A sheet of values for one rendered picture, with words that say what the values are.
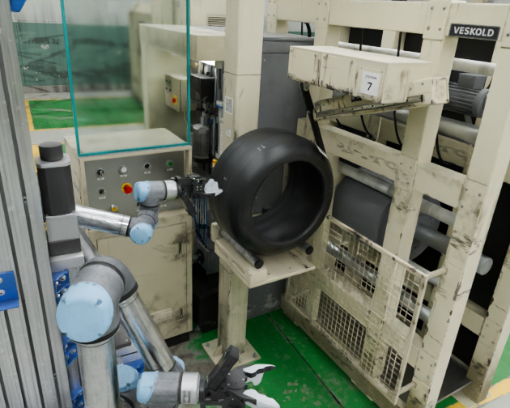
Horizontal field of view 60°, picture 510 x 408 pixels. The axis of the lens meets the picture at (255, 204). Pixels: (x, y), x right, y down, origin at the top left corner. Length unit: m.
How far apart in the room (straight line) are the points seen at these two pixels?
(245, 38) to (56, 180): 1.09
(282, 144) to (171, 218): 0.85
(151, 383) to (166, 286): 1.44
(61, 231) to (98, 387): 0.44
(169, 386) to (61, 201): 0.57
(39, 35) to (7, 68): 9.56
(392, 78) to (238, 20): 0.71
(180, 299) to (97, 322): 1.68
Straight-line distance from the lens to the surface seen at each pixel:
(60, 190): 1.32
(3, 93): 1.16
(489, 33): 1.84
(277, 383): 2.71
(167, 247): 2.47
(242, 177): 1.78
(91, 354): 1.14
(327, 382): 2.76
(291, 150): 1.83
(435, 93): 1.77
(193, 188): 1.75
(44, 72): 10.78
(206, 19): 5.33
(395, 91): 1.76
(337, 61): 1.89
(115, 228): 1.63
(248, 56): 2.06
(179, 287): 2.64
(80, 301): 1.03
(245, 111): 2.10
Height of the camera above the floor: 1.94
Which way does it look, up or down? 24 degrees down
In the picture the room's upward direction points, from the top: 3 degrees clockwise
